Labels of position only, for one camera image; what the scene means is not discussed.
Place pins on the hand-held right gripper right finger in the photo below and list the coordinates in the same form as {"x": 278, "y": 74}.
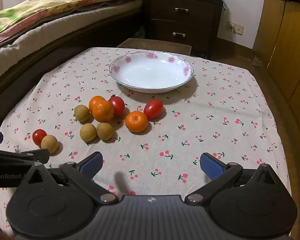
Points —
{"x": 210, "y": 165}

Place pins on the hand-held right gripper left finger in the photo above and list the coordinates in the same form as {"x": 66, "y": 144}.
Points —
{"x": 92, "y": 164}

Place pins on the tan longan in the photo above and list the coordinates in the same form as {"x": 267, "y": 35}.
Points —
{"x": 104, "y": 131}
{"x": 49, "y": 144}
{"x": 88, "y": 132}
{"x": 82, "y": 113}

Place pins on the small round red tomato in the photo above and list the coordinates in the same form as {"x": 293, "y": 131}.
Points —
{"x": 38, "y": 135}

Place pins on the orange mandarin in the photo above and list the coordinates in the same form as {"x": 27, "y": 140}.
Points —
{"x": 136, "y": 121}
{"x": 95, "y": 101}
{"x": 103, "y": 111}

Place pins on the oblong red tomato with stem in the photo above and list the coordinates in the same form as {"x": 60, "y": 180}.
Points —
{"x": 118, "y": 105}

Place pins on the white floral rim plate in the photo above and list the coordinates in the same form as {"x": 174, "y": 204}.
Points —
{"x": 150, "y": 72}

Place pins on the cherry print tablecloth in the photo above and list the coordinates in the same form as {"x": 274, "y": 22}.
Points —
{"x": 190, "y": 125}

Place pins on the bed with colourful quilt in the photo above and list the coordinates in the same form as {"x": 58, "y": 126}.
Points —
{"x": 65, "y": 47}

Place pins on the beige mattress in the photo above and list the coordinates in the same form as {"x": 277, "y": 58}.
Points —
{"x": 52, "y": 30}

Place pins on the dark wooden stool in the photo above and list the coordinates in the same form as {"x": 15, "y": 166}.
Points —
{"x": 152, "y": 45}

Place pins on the colourful floral quilt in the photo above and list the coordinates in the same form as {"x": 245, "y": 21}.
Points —
{"x": 40, "y": 10}

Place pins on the dark wooden nightstand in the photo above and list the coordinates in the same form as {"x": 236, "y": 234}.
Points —
{"x": 210, "y": 30}

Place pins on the dark wooden drawer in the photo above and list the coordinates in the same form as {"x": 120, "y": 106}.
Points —
{"x": 162, "y": 35}
{"x": 165, "y": 10}

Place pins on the dark green cloth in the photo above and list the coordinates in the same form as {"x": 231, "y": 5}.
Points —
{"x": 140, "y": 33}

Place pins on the light wooden cabinet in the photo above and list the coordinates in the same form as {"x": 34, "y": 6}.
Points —
{"x": 285, "y": 30}

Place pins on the white wall outlet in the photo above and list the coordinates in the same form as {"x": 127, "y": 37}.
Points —
{"x": 237, "y": 28}

